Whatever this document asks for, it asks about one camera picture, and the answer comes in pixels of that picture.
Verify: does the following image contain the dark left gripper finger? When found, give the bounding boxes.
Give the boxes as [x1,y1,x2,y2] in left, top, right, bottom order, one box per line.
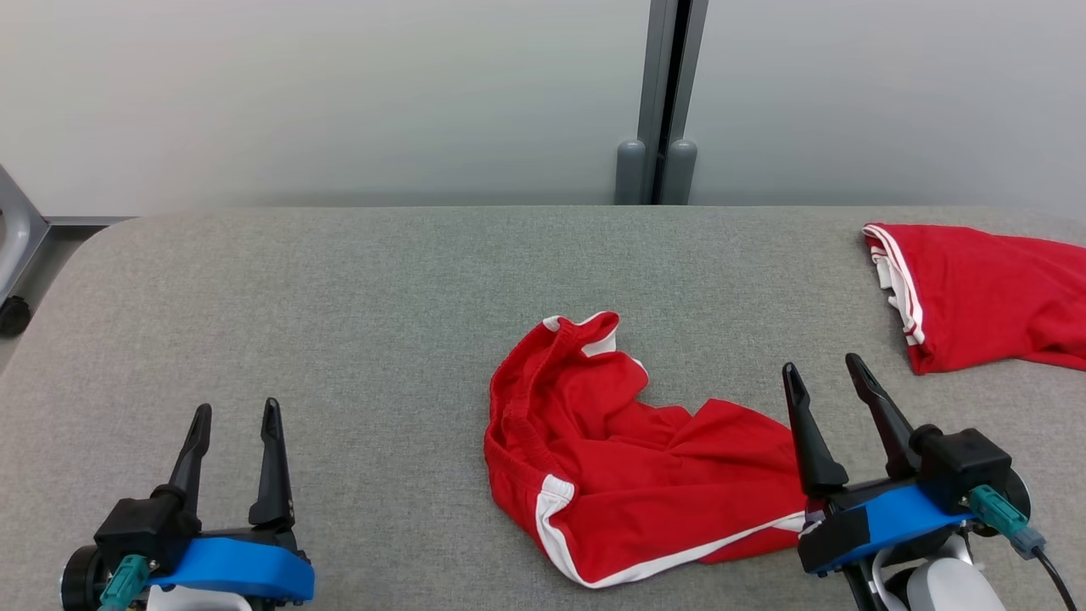
[249,398,295,529]
[153,404,213,510]

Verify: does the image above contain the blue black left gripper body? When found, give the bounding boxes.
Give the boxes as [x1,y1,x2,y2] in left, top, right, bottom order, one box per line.
[148,528,315,608]

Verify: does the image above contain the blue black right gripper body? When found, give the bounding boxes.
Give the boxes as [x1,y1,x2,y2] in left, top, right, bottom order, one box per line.
[798,477,977,578]

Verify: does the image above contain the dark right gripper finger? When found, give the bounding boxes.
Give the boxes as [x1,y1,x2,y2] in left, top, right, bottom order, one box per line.
[846,354,921,478]
[782,362,849,499]

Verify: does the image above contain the red white Bulls jersey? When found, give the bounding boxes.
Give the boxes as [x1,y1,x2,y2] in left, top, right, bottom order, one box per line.
[863,222,1086,375]

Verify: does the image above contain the red white shorts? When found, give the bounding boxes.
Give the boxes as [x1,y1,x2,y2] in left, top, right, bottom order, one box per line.
[484,311,820,589]

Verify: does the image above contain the black right cable teal plug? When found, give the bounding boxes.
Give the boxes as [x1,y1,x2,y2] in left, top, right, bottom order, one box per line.
[969,485,1078,611]

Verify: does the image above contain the black cable teal plug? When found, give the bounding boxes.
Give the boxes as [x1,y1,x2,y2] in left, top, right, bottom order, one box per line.
[969,485,1078,611]
[98,554,152,611]

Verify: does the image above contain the black left cable teal plug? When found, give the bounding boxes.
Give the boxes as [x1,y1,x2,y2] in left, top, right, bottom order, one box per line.
[98,554,152,611]

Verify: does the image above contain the grey metal frame with caster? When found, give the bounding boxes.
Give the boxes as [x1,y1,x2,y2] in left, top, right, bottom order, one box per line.
[0,165,50,336]

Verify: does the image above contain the grey cylindrical post bumper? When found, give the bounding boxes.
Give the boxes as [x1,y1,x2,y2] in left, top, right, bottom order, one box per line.
[615,140,647,206]
[666,140,698,205]

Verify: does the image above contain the grey partition post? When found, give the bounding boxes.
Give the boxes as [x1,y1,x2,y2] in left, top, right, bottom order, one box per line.
[636,0,709,206]

